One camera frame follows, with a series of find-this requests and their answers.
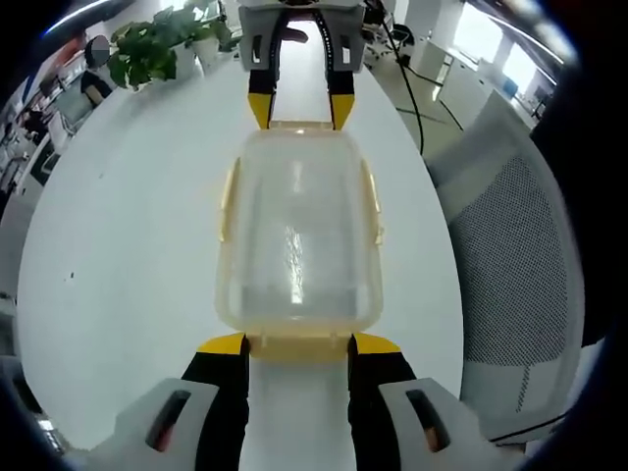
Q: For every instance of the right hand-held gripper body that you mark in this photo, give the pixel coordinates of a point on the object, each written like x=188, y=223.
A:
x=255, y=4

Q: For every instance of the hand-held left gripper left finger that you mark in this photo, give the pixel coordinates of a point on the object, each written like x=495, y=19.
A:
x=221, y=392

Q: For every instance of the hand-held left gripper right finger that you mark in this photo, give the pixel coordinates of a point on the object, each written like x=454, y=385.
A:
x=378, y=392

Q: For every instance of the clear container with yellow buckles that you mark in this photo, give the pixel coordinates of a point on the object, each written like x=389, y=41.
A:
x=299, y=221

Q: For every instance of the person's right hand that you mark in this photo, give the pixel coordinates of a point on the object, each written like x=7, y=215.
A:
x=294, y=35

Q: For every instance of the green potted plant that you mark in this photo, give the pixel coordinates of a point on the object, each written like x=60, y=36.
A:
x=142, y=54
x=203, y=49

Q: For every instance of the white mesh office chair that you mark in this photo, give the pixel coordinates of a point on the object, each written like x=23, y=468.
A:
x=510, y=255

